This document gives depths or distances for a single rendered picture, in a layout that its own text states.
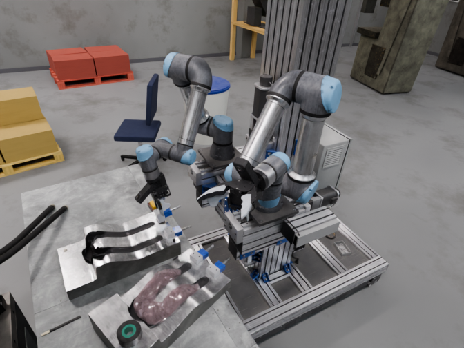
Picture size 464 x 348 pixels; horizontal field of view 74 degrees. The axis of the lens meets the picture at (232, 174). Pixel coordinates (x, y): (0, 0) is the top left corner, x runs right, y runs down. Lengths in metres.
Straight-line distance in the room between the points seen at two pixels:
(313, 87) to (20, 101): 3.46
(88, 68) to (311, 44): 5.21
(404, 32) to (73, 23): 6.14
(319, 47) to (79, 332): 1.50
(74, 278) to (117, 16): 6.42
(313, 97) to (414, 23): 5.55
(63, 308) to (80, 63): 5.13
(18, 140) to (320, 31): 3.22
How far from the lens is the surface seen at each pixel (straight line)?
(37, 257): 1.76
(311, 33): 1.41
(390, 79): 6.76
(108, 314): 1.32
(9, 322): 1.60
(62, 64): 6.20
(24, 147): 3.93
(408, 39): 6.65
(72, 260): 1.59
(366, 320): 2.53
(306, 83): 1.14
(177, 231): 1.54
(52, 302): 1.56
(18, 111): 4.14
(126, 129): 3.49
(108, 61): 6.32
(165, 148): 1.45
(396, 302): 2.73
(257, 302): 2.14
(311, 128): 1.18
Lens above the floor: 1.99
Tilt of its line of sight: 35 degrees down
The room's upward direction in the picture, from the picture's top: 4 degrees clockwise
